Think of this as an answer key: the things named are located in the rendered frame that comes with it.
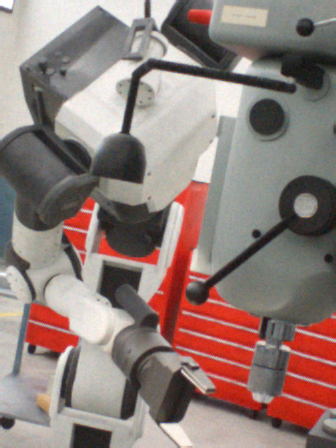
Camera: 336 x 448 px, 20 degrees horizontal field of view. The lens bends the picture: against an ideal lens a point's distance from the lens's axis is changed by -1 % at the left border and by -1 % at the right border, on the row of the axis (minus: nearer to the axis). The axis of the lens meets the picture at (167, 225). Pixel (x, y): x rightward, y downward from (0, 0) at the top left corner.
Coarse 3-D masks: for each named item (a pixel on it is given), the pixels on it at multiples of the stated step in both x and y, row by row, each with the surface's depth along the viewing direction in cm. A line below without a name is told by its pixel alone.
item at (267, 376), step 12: (264, 360) 121; (276, 360) 121; (288, 360) 122; (252, 372) 122; (264, 372) 121; (276, 372) 121; (252, 384) 122; (264, 384) 121; (276, 384) 121; (276, 396) 122
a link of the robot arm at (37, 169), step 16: (16, 144) 155; (32, 144) 155; (0, 160) 155; (16, 160) 154; (32, 160) 154; (48, 160) 154; (16, 176) 154; (32, 176) 153; (48, 176) 153; (64, 176) 153; (16, 192) 158; (32, 192) 153; (48, 192) 152; (16, 208) 161; (32, 208) 156; (32, 224) 161
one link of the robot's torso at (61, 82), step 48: (48, 48) 167; (96, 48) 167; (48, 96) 165; (96, 96) 161; (192, 96) 163; (96, 144) 158; (144, 144) 158; (192, 144) 168; (96, 192) 174; (144, 192) 164
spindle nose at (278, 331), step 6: (270, 324) 121; (276, 324) 121; (282, 324) 121; (270, 330) 121; (276, 330) 121; (282, 330) 121; (288, 330) 121; (294, 330) 122; (270, 336) 121; (276, 336) 121; (282, 336) 121; (288, 336) 121
